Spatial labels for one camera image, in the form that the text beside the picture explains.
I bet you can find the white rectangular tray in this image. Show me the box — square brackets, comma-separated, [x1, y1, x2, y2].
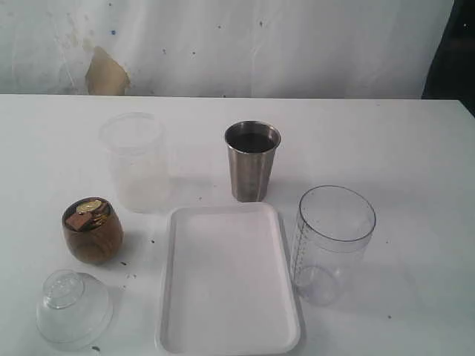
[155, 202, 301, 355]

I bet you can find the clear plastic measuring jar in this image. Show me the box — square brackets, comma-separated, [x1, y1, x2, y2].
[290, 185, 376, 306]

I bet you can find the clear dome lid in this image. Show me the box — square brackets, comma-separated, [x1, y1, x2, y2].
[36, 269, 114, 351]

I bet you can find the dark object at right edge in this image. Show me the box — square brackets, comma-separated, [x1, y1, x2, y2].
[422, 0, 475, 113]

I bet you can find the brown wooden cup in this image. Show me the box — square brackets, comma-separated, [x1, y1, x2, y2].
[62, 197, 124, 265]

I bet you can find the gold coin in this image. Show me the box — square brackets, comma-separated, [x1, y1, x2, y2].
[76, 200, 103, 214]

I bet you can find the translucent plastic jar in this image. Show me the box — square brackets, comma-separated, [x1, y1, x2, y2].
[99, 112, 171, 213]

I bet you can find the brown wooden block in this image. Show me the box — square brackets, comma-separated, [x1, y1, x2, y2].
[65, 212, 92, 231]

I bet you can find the stainless steel cup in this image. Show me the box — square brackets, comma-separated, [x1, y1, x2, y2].
[224, 121, 281, 202]

